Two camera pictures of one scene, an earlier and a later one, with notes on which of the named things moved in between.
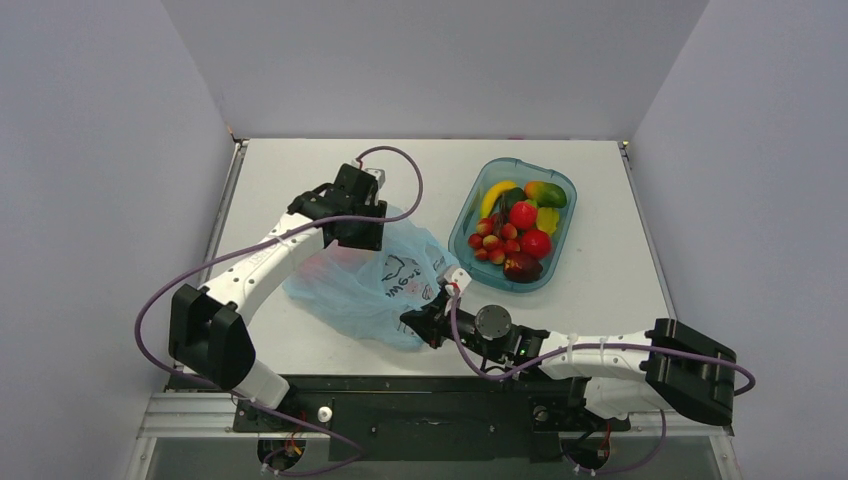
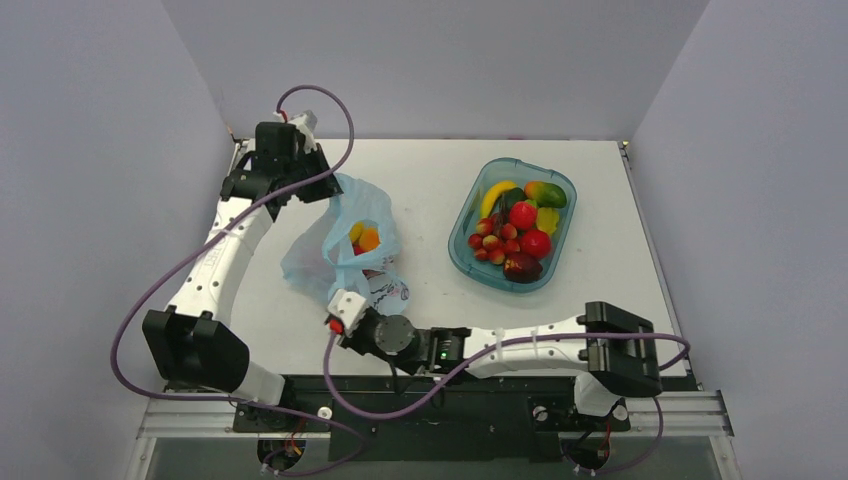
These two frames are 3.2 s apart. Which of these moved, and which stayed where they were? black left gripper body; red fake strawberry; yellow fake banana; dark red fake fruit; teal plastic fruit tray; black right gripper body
Moved: black right gripper body; black left gripper body
Stayed: teal plastic fruit tray; red fake strawberry; yellow fake banana; dark red fake fruit
